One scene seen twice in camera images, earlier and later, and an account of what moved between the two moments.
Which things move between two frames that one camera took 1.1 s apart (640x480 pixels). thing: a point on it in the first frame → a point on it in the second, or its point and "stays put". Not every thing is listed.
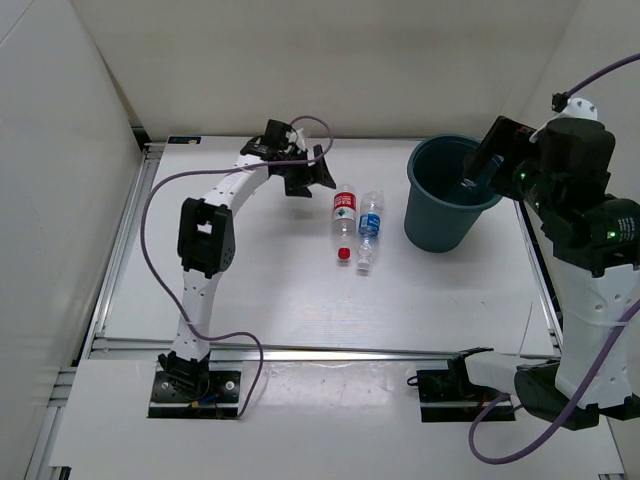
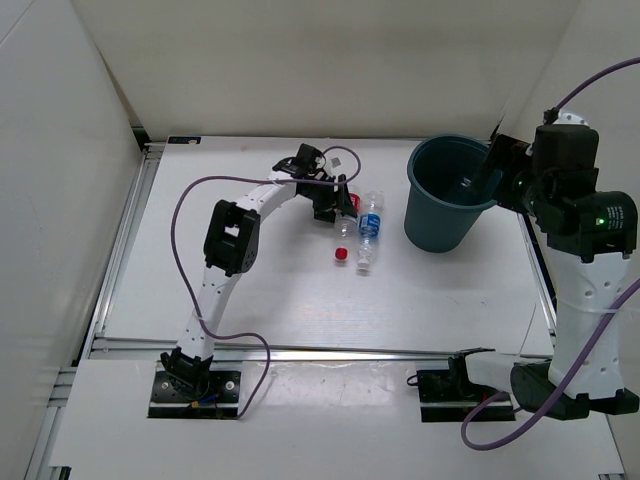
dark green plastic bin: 443,208 stays put
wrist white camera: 292,137 → 335,162
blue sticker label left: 184,140 stays put
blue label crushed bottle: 369,225 stays put
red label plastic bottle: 344,219 stays put
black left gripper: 313,174 → 323,210
